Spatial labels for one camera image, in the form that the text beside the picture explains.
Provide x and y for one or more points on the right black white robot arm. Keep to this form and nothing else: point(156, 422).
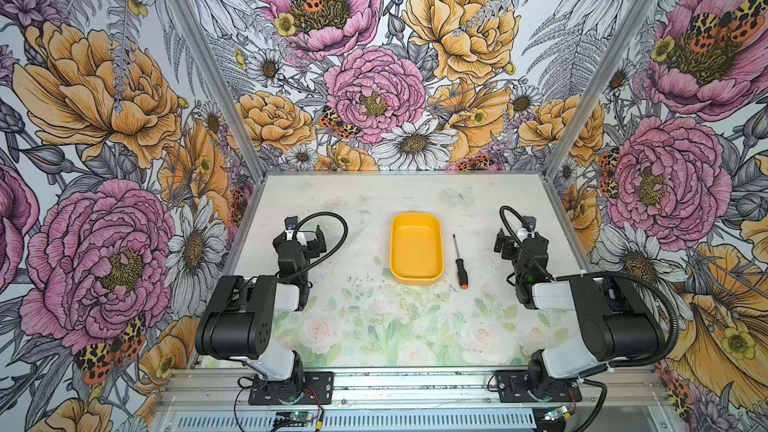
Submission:
point(623, 321)

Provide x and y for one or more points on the right aluminium corner post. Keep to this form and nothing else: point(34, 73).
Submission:
point(625, 30)

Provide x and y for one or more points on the aluminium front rail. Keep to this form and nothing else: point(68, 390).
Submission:
point(418, 399)

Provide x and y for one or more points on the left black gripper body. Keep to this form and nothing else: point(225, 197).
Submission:
point(313, 249)

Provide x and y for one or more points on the green circuit board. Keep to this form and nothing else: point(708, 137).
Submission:
point(288, 419)

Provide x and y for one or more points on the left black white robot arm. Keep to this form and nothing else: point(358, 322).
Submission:
point(236, 325)

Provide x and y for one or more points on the aluminium corner post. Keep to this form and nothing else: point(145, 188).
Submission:
point(185, 15)
point(625, 30)

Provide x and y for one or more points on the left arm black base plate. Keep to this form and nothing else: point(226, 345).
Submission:
point(311, 388)

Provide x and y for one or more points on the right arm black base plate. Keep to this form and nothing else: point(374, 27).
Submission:
point(517, 386)

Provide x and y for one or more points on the left aluminium corner post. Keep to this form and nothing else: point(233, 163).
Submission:
point(185, 15)

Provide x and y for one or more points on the black orange handled screwdriver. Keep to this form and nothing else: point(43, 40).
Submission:
point(462, 274)

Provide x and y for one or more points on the yellow plastic bin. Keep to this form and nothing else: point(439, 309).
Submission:
point(416, 249)

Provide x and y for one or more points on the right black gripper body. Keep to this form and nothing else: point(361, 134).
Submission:
point(511, 252)

